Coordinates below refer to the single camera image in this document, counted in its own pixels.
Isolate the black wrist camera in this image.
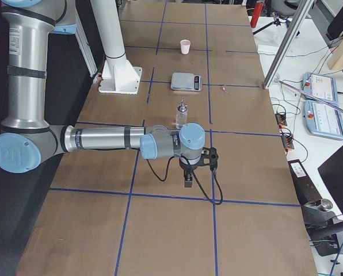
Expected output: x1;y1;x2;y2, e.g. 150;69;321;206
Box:
200;147;219;173

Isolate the glass sauce bottle metal spout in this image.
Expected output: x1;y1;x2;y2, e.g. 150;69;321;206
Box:
176;99;188;129

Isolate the lower blue teach pendant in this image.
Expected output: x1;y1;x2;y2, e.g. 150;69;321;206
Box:
303;100;343;140

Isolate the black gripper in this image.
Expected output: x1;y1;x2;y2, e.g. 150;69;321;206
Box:
179;157;200;187

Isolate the red cylinder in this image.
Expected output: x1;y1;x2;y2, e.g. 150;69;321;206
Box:
250;1;264;28

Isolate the black device box with label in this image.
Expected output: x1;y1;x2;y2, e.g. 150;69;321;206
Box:
288;159;322;205

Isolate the orange connector strip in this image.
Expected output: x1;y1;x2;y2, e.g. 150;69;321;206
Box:
275;112;294;152

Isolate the white digital kitchen scale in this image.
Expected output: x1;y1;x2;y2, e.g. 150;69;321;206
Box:
171;72;202;91

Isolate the blue teach pendant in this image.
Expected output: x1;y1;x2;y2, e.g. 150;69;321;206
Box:
302;72;338;104
303;100;343;140

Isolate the pink plastic cup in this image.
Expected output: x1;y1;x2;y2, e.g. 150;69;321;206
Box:
180;40;191;55

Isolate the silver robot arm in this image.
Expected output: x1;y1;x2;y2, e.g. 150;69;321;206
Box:
0;1;206;187

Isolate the aluminium frame post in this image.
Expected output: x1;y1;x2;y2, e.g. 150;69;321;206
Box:
263;0;314;89

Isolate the thin metal rod green tip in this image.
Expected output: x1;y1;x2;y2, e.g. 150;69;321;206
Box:
274;79;343;113

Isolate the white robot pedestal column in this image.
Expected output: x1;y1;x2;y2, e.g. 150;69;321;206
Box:
90;0;142;94

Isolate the upper blue teach pendant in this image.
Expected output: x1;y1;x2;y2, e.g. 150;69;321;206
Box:
302;72;338;104

